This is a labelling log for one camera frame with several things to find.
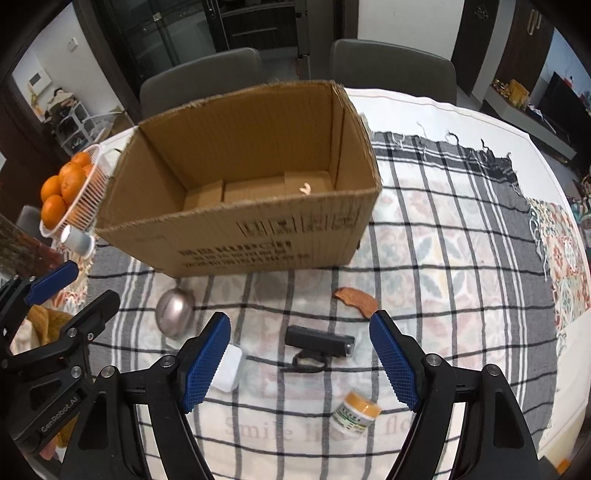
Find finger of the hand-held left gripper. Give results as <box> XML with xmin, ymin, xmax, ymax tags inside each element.
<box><xmin>2</xmin><ymin>290</ymin><xmax>122</xmax><ymax>370</ymax></box>
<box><xmin>0</xmin><ymin>260</ymin><xmax>79</xmax><ymax>352</ymax></box>

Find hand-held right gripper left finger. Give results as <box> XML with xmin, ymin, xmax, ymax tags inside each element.
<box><xmin>60</xmin><ymin>311</ymin><xmax>232</xmax><ymax>480</ymax></box>

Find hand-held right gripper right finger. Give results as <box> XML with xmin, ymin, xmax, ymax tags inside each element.
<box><xmin>368</xmin><ymin>310</ymin><xmax>541</xmax><ymax>480</ymax></box>

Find white charger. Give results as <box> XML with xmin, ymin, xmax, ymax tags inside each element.
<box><xmin>208</xmin><ymin>345</ymin><xmax>243</xmax><ymax>393</ymax></box>

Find small white jar yellow lid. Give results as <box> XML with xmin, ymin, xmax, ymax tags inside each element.
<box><xmin>331</xmin><ymin>390</ymin><xmax>382</xmax><ymax>437</ymax></box>

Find silver computer mouse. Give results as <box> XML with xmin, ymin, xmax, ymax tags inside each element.
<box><xmin>156</xmin><ymin>287</ymin><xmax>195</xmax><ymax>337</ymax></box>

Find black flashlight with strap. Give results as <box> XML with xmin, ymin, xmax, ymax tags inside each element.
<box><xmin>281</xmin><ymin>324</ymin><xmax>356</xmax><ymax>374</ymax></box>

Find brown cardboard box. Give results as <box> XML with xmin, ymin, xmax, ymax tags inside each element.
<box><xmin>95</xmin><ymin>79</ymin><xmax>383</xmax><ymax>278</ymax></box>

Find yellow object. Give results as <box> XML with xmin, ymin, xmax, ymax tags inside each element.
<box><xmin>9</xmin><ymin>305</ymin><xmax>75</xmax><ymax>356</ymax></box>

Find dark red patterned object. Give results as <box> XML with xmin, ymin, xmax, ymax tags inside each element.
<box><xmin>0</xmin><ymin>215</ymin><xmax>61</xmax><ymax>278</ymax></box>

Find small white grey bottle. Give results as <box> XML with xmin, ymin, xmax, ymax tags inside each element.
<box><xmin>61</xmin><ymin>225</ymin><xmax>95</xmax><ymax>256</ymax></box>

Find grey dining chair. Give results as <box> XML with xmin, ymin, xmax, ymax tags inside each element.
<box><xmin>329</xmin><ymin>39</ymin><xmax>458</xmax><ymax>104</ymax></box>
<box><xmin>139</xmin><ymin>47</ymin><xmax>264</xmax><ymax>123</ymax></box>
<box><xmin>16</xmin><ymin>205</ymin><xmax>44</xmax><ymax>241</ymax></box>

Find brown peel piece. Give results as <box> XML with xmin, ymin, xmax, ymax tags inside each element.
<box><xmin>333</xmin><ymin>287</ymin><xmax>379</xmax><ymax>320</ymax></box>

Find white plastic basket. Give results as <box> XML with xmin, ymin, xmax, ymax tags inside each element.
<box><xmin>39</xmin><ymin>144</ymin><xmax>114</xmax><ymax>238</ymax></box>

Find pile of oranges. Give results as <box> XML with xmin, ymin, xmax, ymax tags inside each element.
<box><xmin>40</xmin><ymin>152</ymin><xmax>100</xmax><ymax>229</ymax></box>

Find black white plaid cloth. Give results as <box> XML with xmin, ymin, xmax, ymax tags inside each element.
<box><xmin>88</xmin><ymin>131</ymin><xmax>559</xmax><ymax>480</ymax></box>

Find dark glass sliding door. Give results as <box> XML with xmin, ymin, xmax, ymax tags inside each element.
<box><xmin>88</xmin><ymin>0</ymin><xmax>310</xmax><ymax>112</ymax></box>

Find grey television stand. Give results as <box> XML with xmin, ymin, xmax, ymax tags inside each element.
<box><xmin>480</xmin><ymin>85</ymin><xmax>578</xmax><ymax>160</ymax></box>

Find yellow gift box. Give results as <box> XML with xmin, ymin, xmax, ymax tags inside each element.
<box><xmin>492</xmin><ymin>78</ymin><xmax>532</xmax><ymax>107</ymax></box>

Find black television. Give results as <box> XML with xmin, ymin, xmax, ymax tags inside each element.
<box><xmin>538</xmin><ymin>71</ymin><xmax>591</xmax><ymax>139</ymax></box>

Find dark wooden cabinet doors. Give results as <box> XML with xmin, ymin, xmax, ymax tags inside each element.
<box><xmin>452</xmin><ymin>0</ymin><xmax>555</xmax><ymax>97</ymax></box>

